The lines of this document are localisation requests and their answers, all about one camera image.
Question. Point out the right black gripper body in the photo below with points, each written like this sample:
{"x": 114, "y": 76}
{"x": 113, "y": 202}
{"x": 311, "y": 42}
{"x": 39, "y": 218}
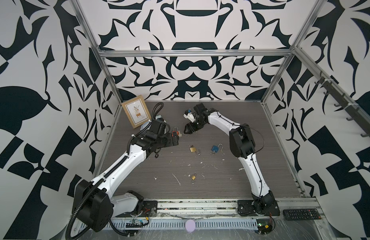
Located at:
{"x": 198, "y": 121}

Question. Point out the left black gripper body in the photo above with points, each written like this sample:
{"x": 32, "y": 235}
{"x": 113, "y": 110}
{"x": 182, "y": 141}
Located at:
{"x": 165, "y": 140}

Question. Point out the red padlock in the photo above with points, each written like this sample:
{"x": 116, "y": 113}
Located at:
{"x": 175, "y": 132}

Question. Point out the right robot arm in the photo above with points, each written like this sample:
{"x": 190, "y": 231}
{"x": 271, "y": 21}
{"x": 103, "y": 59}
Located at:
{"x": 242, "y": 145}

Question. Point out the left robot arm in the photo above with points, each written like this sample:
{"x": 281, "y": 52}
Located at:
{"x": 95, "y": 204}

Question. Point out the blue square alarm clock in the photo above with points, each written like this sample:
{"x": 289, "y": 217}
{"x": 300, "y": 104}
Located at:
{"x": 144, "y": 125}

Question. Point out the brass padlock centre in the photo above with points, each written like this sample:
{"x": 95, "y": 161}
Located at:
{"x": 195, "y": 150}

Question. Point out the blue padlock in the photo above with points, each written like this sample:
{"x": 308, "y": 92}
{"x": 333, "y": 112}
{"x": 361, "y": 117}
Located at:
{"x": 215, "y": 149}

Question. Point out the left circuit board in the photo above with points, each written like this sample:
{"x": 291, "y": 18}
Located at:
{"x": 138, "y": 223}

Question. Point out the circuit board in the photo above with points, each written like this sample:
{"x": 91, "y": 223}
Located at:
{"x": 265, "y": 228}
{"x": 138, "y": 223}

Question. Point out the purple round lid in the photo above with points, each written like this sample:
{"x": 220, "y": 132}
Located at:
{"x": 190, "y": 225}

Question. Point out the right circuit board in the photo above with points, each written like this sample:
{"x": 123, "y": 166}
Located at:
{"x": 265, "y": 228}

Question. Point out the black remote control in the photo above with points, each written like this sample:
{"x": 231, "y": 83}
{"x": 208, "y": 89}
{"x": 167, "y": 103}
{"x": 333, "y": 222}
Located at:
{"x": 301, "y": 214}

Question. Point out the black coat hook rack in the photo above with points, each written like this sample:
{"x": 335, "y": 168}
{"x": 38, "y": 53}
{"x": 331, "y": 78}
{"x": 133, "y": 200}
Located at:
{"x": 344, "y": 102}

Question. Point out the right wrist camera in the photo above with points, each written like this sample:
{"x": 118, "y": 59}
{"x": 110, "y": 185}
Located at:
{"x": 192, "y": 117}

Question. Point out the wooden picture frame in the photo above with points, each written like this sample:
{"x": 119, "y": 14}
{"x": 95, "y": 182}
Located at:
{"x": 136, "y": 111}

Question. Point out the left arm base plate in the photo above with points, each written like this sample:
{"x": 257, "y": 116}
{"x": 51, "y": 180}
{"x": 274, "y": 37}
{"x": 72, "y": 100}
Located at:
{"x": 145, "y": 208}

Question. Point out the white slotted cable duct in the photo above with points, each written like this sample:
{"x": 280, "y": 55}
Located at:
{"x": 201, "y": 224}

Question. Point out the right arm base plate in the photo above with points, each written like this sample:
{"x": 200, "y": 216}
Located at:
{"x": 258, "y": 208}

